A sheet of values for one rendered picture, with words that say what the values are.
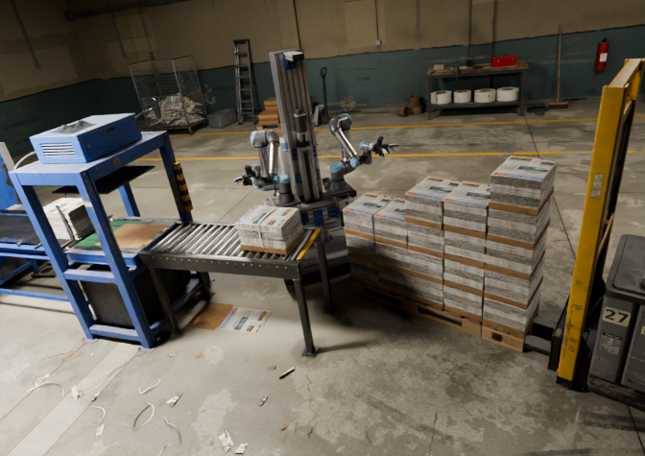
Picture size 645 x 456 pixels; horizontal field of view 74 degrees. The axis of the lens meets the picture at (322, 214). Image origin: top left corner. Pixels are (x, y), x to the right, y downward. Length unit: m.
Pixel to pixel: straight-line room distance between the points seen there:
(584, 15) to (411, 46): 3.11
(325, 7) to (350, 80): 1.58
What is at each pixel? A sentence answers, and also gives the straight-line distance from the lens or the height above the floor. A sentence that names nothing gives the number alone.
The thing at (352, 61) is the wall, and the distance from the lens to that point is 9.92.
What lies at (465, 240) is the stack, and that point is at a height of 0.79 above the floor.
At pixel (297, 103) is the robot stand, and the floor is 1.61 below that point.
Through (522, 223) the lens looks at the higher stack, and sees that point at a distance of 2.84.
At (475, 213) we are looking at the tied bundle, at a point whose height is 1.01.
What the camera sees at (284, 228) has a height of 1.00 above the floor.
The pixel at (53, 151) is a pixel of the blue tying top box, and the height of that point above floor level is 1.64.
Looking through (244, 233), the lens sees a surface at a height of 0.94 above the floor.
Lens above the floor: 2.32
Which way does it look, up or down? 26 degrees down
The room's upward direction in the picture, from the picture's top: 8 degrees counter-clockwise
